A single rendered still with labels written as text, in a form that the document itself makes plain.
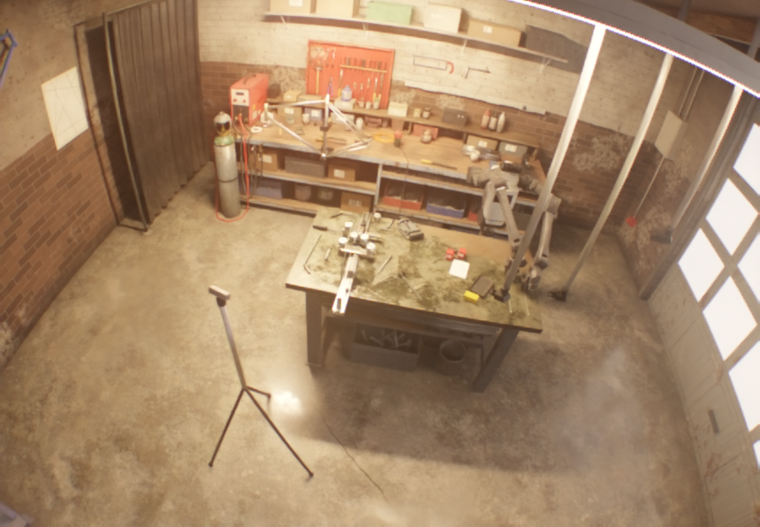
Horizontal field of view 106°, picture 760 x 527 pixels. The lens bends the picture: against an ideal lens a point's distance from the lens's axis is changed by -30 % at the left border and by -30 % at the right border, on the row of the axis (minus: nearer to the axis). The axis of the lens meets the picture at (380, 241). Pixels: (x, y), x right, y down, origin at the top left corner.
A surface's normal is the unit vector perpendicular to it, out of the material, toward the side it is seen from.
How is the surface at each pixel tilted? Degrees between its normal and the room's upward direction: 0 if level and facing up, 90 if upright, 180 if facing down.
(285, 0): 90
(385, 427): 0
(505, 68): 90
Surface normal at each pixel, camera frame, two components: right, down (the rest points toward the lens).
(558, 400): 0.11, -0.76
